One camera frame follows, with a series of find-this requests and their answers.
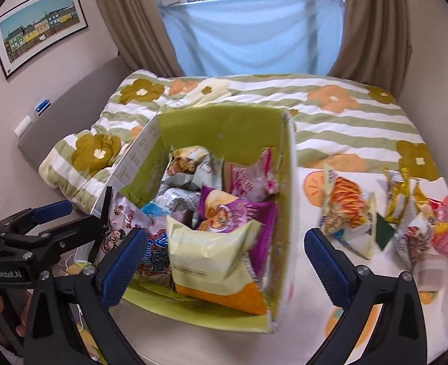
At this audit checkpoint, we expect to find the brown left curtain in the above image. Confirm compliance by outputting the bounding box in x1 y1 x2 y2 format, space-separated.
95 0 184 78

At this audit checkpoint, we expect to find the purple snack bag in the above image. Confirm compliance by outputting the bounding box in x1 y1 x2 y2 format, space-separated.
198 186 277 280

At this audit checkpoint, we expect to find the red pink snack bag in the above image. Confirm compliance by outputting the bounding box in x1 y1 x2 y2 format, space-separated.
429 196 448 257

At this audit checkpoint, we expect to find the grey bed headboard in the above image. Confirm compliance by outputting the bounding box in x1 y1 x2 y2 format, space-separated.
18 56 131 169

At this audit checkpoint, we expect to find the framed houses picture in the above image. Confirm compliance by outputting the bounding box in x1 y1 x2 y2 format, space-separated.
0 0 88 78

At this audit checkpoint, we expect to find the orange chips bag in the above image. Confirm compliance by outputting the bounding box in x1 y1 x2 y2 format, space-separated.
320 165 377 259

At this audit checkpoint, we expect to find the light blue window cloth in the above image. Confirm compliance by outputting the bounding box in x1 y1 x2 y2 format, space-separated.
160 0 344 77

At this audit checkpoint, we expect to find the yellow orange snack bag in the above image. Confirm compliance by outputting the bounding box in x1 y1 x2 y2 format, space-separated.
166 217 267 315

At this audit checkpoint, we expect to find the blue object on headboard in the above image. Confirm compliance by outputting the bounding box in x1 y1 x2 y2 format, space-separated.
34 99 51 117

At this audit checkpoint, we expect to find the light blue snack bag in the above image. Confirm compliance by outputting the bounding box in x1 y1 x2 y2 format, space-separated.
141 202 170 220

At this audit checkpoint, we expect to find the cartoon face snack bag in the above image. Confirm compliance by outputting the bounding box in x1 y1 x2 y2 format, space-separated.
96 192 173 287

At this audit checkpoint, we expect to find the brown curtain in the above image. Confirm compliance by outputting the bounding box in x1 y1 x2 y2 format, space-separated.
95 0 184 78
328 0 412 98

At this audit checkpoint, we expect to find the pale green snack bag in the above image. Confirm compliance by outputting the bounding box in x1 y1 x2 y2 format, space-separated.
161 146 223 191

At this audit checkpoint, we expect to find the pink white snack bag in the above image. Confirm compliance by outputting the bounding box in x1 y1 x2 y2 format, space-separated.
223 147 280 203

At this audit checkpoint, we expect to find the brown right curtain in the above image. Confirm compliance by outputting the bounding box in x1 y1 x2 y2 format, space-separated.
328 0 412 98

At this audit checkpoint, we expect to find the floral striped quilt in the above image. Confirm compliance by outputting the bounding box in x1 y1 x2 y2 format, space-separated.
38 70 439 212

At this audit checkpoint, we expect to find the dark green snack packet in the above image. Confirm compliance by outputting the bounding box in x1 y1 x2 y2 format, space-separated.
376 214 395 251

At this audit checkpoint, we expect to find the gold candy bag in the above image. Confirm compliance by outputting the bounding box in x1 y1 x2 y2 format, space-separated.
383 167 410 224

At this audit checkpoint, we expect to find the green cardboard box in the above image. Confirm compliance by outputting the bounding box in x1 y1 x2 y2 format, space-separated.
104 103 299 333

